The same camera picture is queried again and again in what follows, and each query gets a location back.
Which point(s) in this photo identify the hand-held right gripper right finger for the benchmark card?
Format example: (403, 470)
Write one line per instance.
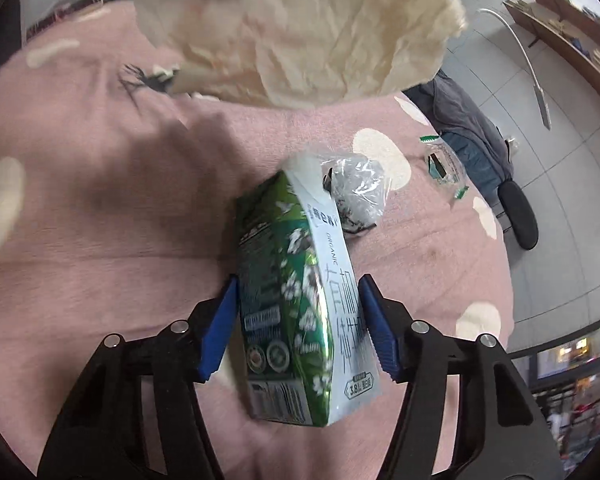
(380, 330)

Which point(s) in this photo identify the blue skirted massage bed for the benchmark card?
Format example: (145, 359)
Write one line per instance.
(480, 170)

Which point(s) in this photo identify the black stool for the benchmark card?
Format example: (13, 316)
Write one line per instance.
(520, 215)

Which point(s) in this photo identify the clear green-edged wrapper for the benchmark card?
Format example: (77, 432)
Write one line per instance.
(442, 165)

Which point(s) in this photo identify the cream paper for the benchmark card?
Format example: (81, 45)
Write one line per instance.
(305, 35)

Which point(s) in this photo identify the grey blanket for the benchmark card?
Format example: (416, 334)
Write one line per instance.
(460, 105)

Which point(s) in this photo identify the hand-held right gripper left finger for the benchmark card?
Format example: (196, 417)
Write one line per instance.
(220, 330)

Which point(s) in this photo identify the clear plastic bag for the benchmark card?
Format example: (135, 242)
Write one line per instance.
(360, 195)

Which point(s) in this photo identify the wooden wall shelf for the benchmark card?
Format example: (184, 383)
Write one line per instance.
(555, 35)
(570, 5)

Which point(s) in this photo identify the small pale container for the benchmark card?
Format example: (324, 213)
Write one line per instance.
(513, 149)

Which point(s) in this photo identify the green milk carton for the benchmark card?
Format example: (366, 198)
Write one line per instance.
(290, 260)

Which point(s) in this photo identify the white floor lamp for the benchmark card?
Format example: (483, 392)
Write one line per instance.
(542, 100)

